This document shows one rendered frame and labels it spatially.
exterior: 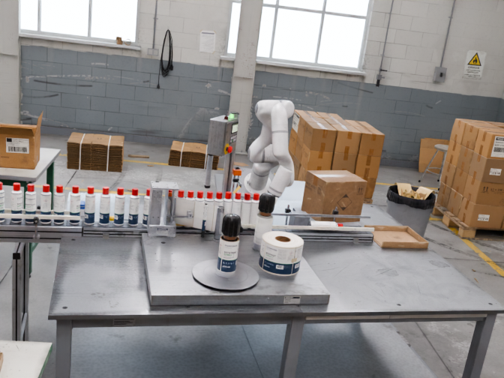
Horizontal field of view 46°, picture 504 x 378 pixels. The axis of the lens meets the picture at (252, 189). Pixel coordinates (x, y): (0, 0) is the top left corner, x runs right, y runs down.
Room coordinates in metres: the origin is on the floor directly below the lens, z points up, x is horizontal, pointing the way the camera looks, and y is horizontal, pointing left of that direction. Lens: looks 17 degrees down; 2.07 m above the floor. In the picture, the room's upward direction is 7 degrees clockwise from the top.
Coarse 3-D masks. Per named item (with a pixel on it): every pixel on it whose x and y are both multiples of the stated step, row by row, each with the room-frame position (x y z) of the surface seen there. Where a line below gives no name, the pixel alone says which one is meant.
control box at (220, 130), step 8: (216, 120) 3.06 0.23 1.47; (224, 120) 3.08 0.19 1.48; (232, 120) 3.13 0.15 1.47; (216, 128) 3.06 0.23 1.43; (224, 128) 3.04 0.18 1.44; (208, 136) 3.07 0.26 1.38; (216, 136) 3.06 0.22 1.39; (224, 136) 3.05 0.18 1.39; (208, 144) 3.07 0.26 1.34; (216, 144) 3.06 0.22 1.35; (224, 144) 3.05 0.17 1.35; (232, 144) 3.15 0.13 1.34; (208, 152) 3.07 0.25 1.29; (216, 152) 3.05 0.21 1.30; (224, 152) 3.05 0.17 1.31
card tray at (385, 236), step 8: (376, 232) 3.42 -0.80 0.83; (384, 232) 3.44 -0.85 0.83; (392, 232) 3.45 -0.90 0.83; (400, 232) 3.47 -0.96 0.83; (408, 232) 3.49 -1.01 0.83; (416, 232) 3.41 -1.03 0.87; (376, 240) 3.29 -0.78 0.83; (384, 240) 3.30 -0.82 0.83; (392, 240) 3.32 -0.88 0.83; (400, 240) 3.34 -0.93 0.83; (408, 240) 3.36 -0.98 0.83; (416, 240) 3.37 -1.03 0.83; (424, 240) 3.30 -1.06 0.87
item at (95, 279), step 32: (384, 224) 3.60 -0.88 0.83; (64, 256) 2.55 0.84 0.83; (96, 256) 2.59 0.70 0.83; (128, 256) 2.64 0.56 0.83; (320, 256) 2.94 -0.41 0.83; (352, 256) 3.00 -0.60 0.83; (384, 256) 3.05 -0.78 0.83; (416, 256) 3.12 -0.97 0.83; (64, 288) 2.25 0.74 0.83; (96, 288) 2.28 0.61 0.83; (128, 288) 2.32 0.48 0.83; (352, 288) 2.60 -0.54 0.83; (384, 288) 2.65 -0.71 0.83; (416, 288) 2.69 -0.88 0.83; (448, 288) 2.74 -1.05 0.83; (480, 288) 2.79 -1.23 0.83
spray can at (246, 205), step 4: (244, 196) 3.08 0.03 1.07; (248, 196) 3.08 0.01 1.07; (244, 200) 3.08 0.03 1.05; (248, 200) 3.08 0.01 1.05; (244, 204) 3.07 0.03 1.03; (248, 204) 3.07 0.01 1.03; (244, 208) 3.07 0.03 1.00; (248, 208) 3.07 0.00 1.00; (244, 212) 3.07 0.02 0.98; (248, 212) 3.07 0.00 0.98; (240, 216) 3.09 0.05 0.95; (244, 216) 3.07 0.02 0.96; (248, 216) 3.08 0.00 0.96; (244, 220) 3.07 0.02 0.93; (248, 220) 3.08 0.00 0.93; (244, 228) 3.07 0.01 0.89
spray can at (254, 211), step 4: (256, 196) 3.09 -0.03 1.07; (252, 200) 3.10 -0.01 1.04; (256, 200) 3.10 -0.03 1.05; (252, 204) 3.09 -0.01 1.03; (256, 204) 3.09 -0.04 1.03; (252, 208) 3.09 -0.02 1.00; (256, 208) 3.09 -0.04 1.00; (252, 212) 3.09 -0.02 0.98; (256, 212) 3.09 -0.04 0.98; (252, 216) 3.09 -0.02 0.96; (252, 220) 3.08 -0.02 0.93; (248, 228) 3.09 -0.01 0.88; (252, 228) 3.08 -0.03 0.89
